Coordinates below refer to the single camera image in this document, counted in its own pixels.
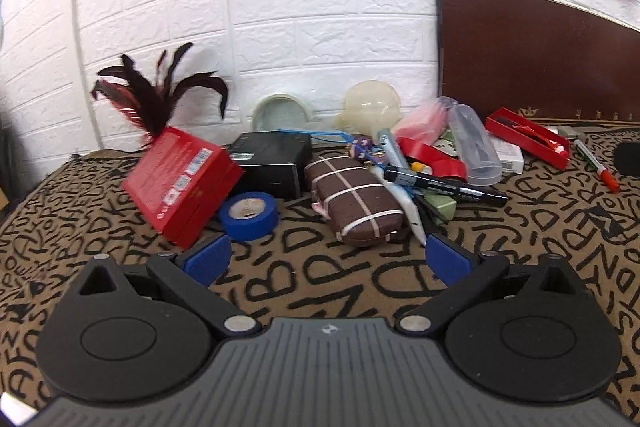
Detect blue lanyard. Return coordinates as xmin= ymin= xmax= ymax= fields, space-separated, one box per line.
xmin=277 ymin=127 xmax=351 ymax=146

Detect translucent funnel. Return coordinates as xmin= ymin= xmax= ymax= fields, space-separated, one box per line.
xmin=335 ymin=79 xmax=403 ymax=132

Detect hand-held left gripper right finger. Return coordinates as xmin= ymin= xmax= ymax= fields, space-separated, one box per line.
xmin=397 ymin=232 xmax=588 ymax=339

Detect blue tape roll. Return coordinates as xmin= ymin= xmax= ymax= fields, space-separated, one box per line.
xmin=218 ymin=192 xmax=279 ymax=242

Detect black and red feathers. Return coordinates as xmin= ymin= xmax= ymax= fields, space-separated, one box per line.
xmin=90 ymin=42 xmax=230 ymax=150

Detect dark round object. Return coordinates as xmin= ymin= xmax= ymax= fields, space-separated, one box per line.
xmin=612 ymin=143 xmax=640 ymax=176

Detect brown striped glasses case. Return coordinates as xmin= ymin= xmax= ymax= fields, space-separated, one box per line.
xmin=303 ymin=155 xmax=406 ymax=248

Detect black marker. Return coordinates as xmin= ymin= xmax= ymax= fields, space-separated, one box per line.
xmin=382 ymin=168 xmax=508 ymax=208

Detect large red box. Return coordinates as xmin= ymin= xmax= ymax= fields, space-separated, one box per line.
xmin=122 ymin=126 xmax=246 ymax=250

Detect white small box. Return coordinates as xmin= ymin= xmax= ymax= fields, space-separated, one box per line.
xmin=492 ymin=136 xmax=525 ymax=172

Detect white and blue pen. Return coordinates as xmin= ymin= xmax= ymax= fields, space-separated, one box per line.
xmin=372 ymin=129 xmax=428 ymax=249

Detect colourful keychain toy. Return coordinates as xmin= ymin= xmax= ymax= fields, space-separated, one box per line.
xmin=348 ymin=134 xmax=386 ymax=166

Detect green eraser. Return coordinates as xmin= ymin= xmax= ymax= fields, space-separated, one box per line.
xmin=420 ymin=197 xmax=458 ymax=224

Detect black box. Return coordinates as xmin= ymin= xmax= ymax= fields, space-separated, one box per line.
xmin=227 ymin=132 xmax=313 ymax=200

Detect green and white tube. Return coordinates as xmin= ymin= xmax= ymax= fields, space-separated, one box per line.
xmin=432 ymin=129 xmax=458 ymax=158

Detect red tray box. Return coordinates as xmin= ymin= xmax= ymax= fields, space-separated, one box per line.
xmin=485 ymin=107 xmax=571 ymax=169

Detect clear plastic case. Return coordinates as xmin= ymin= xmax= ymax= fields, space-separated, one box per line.
xmin=447 ymin=104 xmax=502 ymax=186

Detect pale clear tape roll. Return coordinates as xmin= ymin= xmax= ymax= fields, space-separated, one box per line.
xmin=251 ymin=94 xmax=312 ymax=132

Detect pink packet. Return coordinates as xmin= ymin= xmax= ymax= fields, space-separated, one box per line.
xmin=395 ymin=99 xmax=453 ymax=142

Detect red pen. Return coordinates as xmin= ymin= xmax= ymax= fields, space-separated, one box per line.
xmin=500 ymin=117 xmax=568 ymax=154

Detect red and green marker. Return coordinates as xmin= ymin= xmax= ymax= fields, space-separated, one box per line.
xmin=572 ymin=138 xmax=621 ymax=192

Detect brown wooden board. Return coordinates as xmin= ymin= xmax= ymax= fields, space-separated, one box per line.
xmin=436 ymin=0 xmax=640 ymax=125

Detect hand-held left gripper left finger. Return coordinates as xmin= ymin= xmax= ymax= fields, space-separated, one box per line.
xmin=75 ymin=234 xmax=263 ymax=340

